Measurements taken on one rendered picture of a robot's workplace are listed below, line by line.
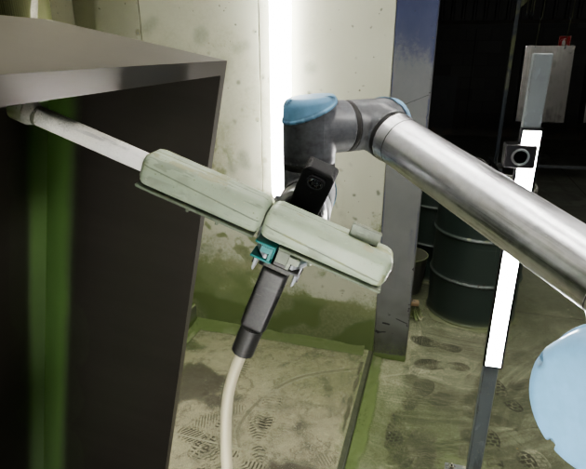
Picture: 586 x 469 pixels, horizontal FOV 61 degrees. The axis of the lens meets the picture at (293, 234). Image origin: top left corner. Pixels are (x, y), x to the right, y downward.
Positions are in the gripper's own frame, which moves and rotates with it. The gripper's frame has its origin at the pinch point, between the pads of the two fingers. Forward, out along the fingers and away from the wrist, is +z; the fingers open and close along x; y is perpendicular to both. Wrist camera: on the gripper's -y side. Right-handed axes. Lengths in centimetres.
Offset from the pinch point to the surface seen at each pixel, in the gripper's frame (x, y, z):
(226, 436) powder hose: -3.6, 29.0, 0.2
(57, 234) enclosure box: 47, 36, -39
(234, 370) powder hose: -0.8, 18.9, -0.7
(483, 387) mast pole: -86, 62, -105
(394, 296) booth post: -64, 81, -191
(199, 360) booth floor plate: 18, 156, -169
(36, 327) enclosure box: 45, 60, -36
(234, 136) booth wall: 50, 41, -202
